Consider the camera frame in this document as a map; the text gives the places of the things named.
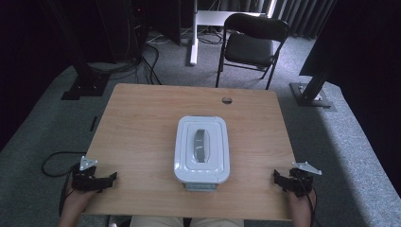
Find white box lid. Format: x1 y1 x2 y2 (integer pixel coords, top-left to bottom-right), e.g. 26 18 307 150
173 114 231 184

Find person's legs in beige trousers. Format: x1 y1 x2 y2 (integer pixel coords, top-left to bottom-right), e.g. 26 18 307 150
129 215 245 227

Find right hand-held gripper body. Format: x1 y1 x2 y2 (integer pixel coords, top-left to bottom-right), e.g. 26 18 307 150
287 161 323 198

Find black computer cabinet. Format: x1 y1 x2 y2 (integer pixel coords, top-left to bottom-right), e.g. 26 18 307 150
94 0 149 65

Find black folding chair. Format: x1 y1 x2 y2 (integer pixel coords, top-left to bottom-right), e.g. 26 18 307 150
215 12 290 91

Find black metal stand, grey plate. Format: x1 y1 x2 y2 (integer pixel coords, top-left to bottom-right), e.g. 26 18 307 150
289 67 338 112

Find black cloth curtain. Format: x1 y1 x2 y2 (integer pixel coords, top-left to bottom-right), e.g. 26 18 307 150
298 0 401 197

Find bundle of black floor cables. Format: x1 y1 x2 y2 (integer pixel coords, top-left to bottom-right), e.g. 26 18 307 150
88 29 164 86

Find translucent grey storage box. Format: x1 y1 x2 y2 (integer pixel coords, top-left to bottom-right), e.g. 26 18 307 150
183 182 219 193

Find grey pleated curtain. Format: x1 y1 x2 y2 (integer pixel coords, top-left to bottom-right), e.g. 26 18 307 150
217 0 339 40

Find black looped floor cable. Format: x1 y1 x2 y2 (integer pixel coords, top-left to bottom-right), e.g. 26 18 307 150
41 150 88 178

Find left hand-held gripper cable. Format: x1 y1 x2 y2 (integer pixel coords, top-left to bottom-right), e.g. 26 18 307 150
58 178 78 217

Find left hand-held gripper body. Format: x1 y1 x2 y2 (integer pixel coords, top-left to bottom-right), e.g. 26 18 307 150
71 155 104 192

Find white desk frame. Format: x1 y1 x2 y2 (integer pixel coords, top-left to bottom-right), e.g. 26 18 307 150
188 0 278 66

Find black metal stand, square base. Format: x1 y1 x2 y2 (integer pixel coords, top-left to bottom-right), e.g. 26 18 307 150
46 0 112 101

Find person's right hand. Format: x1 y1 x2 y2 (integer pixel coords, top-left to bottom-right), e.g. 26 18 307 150
288 188 317 220

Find right hand-held gripper cable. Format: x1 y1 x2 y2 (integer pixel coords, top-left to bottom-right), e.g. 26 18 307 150
296 176 318 227

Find person's left hand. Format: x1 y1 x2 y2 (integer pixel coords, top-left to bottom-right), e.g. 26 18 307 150
61 188 96 218

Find hand-held gripper cable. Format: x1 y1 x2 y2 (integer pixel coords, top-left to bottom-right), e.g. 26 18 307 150
58 178 78 217
296 176 318 227

